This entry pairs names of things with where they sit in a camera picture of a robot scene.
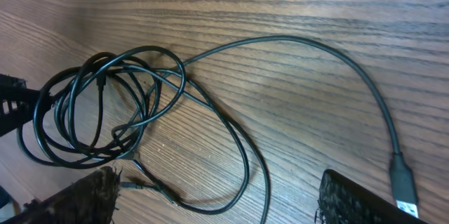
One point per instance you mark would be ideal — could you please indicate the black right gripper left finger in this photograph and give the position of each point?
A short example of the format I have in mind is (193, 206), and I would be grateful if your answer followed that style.
(90, 200)

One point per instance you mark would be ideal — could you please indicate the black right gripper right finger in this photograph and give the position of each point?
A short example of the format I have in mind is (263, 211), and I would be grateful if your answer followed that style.
(342, 201)

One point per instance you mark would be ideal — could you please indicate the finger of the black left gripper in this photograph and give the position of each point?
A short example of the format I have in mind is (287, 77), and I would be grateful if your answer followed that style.
(17, 103)

